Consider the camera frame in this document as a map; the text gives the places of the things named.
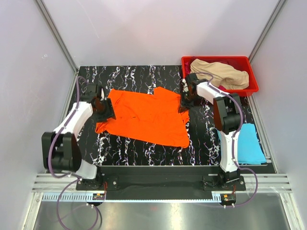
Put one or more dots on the orange t shirt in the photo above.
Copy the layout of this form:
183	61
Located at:
150	118

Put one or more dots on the beige t shirt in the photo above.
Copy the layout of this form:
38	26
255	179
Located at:
223	75

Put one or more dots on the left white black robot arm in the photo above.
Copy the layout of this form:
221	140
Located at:
61	152

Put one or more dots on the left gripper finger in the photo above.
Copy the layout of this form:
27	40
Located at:
111	112
101	118

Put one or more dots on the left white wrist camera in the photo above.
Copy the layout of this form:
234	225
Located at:
102	94

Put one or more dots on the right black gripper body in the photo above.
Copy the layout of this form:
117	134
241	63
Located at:
192	96

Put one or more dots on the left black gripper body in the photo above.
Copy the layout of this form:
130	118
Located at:
103	110

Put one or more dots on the aluminium frame rail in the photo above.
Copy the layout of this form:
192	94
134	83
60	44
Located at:
267	183

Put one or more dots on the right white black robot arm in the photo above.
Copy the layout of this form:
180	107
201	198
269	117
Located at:
228	120

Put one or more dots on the red plastic bin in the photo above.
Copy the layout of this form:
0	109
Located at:
241	63

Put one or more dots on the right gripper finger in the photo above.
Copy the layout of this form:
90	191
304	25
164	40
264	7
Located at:
183	109
187	99

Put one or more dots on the folded light blue t shirt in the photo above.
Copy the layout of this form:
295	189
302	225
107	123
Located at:
249	150

